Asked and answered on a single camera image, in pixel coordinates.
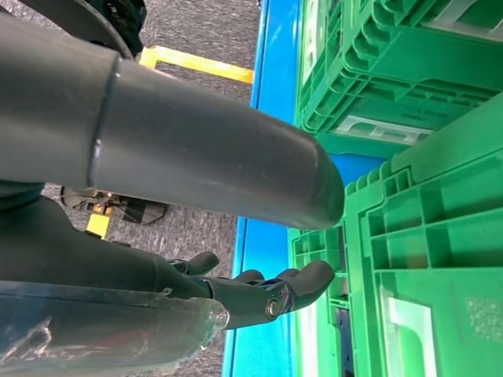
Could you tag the yellow floor tape square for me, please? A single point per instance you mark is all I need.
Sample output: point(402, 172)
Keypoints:
point(204, 65)

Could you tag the green plastic crate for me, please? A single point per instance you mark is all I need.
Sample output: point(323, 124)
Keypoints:
point(452, 234)
point(307, 244)
point(308, 99)
point(432, 67)

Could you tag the black robot leg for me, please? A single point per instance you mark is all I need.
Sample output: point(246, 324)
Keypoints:
point(118, 21)

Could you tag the blue metal shelf rack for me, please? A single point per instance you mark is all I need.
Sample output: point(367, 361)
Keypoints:
point(271, 104)

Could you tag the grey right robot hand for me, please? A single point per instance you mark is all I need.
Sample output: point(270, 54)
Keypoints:
point(196, 156)

